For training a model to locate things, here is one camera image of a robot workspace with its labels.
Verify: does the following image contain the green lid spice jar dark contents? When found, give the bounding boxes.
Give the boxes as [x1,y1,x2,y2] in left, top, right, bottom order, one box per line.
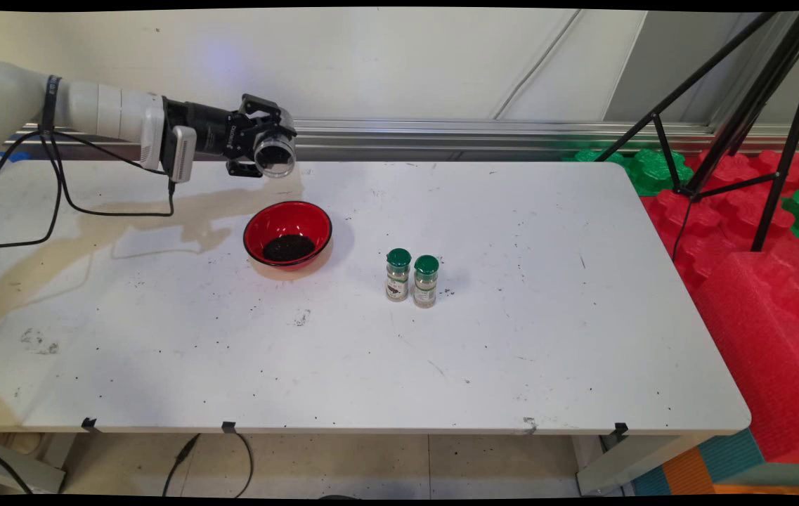
[385,248,413,303]

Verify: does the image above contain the black tripod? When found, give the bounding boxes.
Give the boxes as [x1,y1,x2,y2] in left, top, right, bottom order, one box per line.
[595,10,799,252]

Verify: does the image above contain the white wall cable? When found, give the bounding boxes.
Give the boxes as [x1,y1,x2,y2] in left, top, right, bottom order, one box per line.
[494,10,583,120]

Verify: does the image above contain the teal foam mat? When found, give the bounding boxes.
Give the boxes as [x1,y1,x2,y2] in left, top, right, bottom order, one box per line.
[631,429,767,496]

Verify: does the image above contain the thin black tripod cable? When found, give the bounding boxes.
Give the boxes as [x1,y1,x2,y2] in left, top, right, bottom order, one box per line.
[672,198,695,262]

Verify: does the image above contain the green lid spice jar pale contents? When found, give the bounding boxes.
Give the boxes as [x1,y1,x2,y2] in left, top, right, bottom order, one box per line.
[413,255,441,309]

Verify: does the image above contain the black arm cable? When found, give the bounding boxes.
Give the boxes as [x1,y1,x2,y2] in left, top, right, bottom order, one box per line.
[0,130,176,251]

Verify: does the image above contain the aluminium rail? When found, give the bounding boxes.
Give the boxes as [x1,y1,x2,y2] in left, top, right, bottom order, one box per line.
[2,115,799,161]

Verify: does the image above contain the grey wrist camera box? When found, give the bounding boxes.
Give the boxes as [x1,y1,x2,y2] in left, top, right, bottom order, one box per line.
[162,125,197,185]

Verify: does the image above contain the orange foam mat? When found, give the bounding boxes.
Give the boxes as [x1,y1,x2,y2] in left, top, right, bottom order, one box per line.
[663,446,799,496]

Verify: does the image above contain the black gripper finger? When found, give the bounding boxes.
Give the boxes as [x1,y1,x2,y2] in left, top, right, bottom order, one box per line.
[225,157,265,179]
[240,93,299,139]

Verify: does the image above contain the black floor cable with plug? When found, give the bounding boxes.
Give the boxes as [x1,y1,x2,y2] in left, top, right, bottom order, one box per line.
[162,432,254,498]

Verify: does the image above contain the red bowl black rim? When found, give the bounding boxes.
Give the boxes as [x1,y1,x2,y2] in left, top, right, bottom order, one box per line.
[243,201,333,271]

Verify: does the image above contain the clear plastic jar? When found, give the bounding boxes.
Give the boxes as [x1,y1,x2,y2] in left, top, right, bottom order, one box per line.
[253,105,299,179]

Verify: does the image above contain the grey table leg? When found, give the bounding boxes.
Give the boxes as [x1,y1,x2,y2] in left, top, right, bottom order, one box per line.
[576,432,713,496]
[0,436,67,494]

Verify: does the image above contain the dark arm cable strap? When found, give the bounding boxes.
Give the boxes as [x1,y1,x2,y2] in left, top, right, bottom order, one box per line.
[41,75,63,136]

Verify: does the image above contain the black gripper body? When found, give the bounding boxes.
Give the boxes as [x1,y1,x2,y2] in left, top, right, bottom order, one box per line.
[162,97,261,164]

